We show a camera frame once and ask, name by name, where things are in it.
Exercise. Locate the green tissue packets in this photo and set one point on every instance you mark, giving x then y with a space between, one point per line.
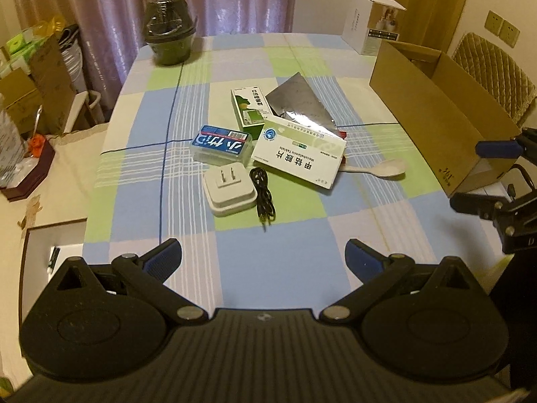
25 44

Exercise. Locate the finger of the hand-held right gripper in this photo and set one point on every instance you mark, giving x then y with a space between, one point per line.
497 149
474 203

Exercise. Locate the blue dental floss box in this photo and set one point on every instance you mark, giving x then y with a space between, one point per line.
220 145

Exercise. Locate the green and white medicine box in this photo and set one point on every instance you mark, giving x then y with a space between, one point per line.
247 109

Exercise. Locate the chair with quilted cushion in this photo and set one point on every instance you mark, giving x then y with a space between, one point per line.
491 67

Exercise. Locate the beige wall socket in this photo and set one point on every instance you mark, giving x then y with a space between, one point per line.
510 32
494 22

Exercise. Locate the dark red wooden box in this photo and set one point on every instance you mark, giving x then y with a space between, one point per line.
31 176

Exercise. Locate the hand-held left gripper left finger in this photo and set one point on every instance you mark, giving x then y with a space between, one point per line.
163 258

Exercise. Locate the silver foil bag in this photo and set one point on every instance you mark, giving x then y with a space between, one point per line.
298 98

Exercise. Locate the small brown cardboard box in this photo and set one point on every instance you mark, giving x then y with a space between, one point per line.
19 96

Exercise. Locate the white carton box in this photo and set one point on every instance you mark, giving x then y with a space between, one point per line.
356 25

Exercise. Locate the stack of white bowls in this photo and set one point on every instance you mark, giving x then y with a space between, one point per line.
71 58

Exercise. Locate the beige plastic spoon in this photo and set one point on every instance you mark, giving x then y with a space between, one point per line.
386 168

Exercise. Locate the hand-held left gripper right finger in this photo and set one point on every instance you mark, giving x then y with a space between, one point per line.
360 258

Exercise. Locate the wood-framed board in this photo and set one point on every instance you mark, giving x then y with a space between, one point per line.
31 239

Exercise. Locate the dark green wrapped pot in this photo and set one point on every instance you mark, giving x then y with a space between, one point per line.
170 37

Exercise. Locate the purple curtain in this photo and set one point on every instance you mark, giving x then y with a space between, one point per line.
105 8

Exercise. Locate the clear plastic bag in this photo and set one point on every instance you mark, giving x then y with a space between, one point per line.
10 147

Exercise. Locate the white power adapter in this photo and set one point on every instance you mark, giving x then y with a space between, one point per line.
228 195

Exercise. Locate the white stool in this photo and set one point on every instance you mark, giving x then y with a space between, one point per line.
79 107

